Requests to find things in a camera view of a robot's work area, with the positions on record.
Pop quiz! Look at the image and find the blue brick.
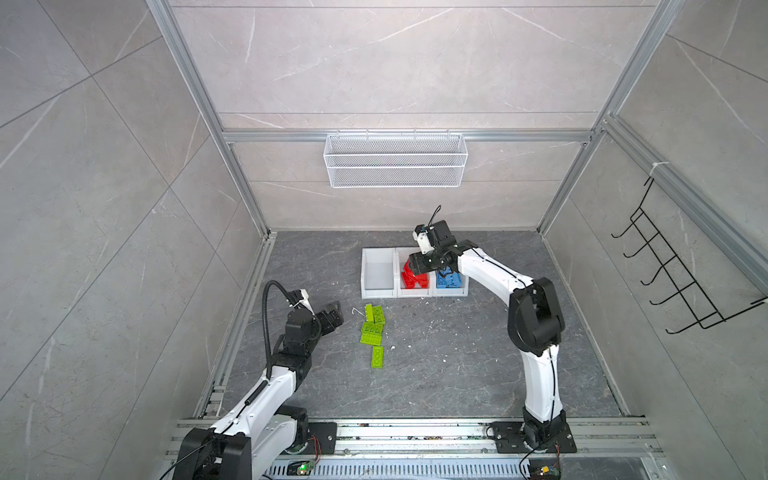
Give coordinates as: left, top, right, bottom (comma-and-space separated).
435, 267, 463, 289

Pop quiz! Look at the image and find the red curved arch piece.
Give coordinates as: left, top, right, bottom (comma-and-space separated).
401, 262, 429, 290

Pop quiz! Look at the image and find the green studded brick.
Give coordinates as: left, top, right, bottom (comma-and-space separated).
360, 332, 382, 346

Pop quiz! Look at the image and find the green brick bottom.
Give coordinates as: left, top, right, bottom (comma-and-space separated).
371, 346, 384, 369

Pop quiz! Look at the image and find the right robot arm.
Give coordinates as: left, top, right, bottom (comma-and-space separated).
408, 220, 567, 450

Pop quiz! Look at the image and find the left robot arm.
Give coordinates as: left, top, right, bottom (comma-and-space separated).
160, 280, 344, 479

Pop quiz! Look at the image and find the right white bin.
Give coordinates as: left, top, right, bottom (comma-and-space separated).
426, 250, 469, 297

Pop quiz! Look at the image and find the white bin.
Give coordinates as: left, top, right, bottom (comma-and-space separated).
360, 248, 397, 299
426, 250, 469, 297
395, 247, 435, 298

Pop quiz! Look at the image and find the middle white bin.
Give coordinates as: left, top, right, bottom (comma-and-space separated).
395, 247, 435, 298

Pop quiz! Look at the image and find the left white bin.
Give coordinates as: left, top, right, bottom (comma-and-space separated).
360, 248, 397, 299

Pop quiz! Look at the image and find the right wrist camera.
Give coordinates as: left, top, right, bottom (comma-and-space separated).
413, 224, 434, 254

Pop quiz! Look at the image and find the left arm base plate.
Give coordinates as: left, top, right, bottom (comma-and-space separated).
286, 421, 338, 456

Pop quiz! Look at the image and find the white wire mesh basket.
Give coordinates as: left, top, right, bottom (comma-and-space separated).
323, 133, 469, 189

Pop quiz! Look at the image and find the aluminium front rail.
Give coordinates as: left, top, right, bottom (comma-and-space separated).
167, 417, 661, 480

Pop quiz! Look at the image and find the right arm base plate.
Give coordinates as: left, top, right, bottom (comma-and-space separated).
486, 421, 578, 454

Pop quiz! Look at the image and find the black wire hook rack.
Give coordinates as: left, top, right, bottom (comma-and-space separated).
611, 177, 767, 335

